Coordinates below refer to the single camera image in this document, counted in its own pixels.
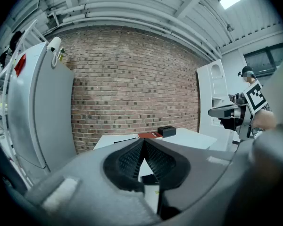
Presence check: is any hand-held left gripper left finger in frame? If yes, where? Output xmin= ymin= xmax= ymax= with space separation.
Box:
xmin=25 ymin=139 xmax=161 ymax=223

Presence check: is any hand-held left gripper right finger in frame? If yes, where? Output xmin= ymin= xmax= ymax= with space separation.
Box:
xmin=144 ymin=138 xmax=250 ymax=221

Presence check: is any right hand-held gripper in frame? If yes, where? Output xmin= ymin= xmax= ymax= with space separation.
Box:
xmin=208 ymin=81 xmax=267 ymax=140

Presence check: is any white arched cabinet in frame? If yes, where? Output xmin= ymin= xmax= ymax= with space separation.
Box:
xmin=196 ymin=58 xmax=230 ymax=146

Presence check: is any black square box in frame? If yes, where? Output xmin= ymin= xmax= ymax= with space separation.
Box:
xmin=157 ymin=125 xmax=177 ymax=139

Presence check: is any red book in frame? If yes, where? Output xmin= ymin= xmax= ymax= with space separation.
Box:
xmin=137 ymin=131 xmax=164 ymax=140

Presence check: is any dark window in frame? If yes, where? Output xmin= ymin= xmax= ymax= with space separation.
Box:
xmin=243 ymin=41 xmax=283 ymax=78

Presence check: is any tall grey refrigerator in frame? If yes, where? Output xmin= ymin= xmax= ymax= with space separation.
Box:
xmin=8 ymin=41 xmax=77 ymax=174

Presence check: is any white metal shelf rack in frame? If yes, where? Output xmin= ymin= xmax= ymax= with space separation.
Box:
xmin=0 ymin=19 xmax=40 ymax=191

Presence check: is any red fridge magnet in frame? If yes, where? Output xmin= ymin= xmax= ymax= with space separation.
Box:
xmin=14 ymin=53 xmax=27 ymax=77

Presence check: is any white cylindrical device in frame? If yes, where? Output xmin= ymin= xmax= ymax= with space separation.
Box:
xmin=47 ymin=36 xmax=62 ymax=68

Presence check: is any black hanging garment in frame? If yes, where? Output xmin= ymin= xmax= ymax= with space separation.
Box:
xmin=0 ymin=50 xmax=9 ymax=67
xmin=8 ymin=30 xmax=25 ymax=53

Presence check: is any white ceiling pipe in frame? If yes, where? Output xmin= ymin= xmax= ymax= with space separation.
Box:
xmin=53 ymin=1 xmax=224 ymax=59
xmin=62 ymin=11 xmax=216 ymax=61

